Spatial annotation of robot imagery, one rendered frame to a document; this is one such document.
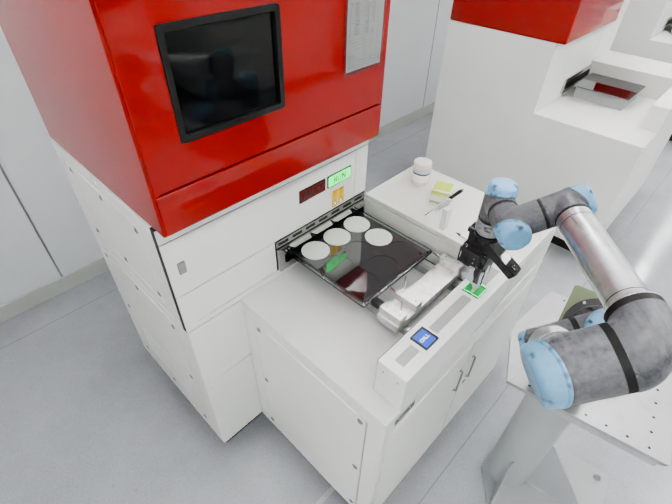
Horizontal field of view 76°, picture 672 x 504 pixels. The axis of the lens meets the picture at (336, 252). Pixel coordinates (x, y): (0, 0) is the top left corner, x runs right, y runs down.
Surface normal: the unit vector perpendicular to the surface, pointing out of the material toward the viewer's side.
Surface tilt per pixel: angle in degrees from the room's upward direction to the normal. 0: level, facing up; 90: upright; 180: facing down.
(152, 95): 90
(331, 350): 0
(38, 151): 90
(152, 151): 90
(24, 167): 90
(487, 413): 0
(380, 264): 0
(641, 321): 19
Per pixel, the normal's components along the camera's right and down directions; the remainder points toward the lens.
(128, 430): 0.02, -0.76
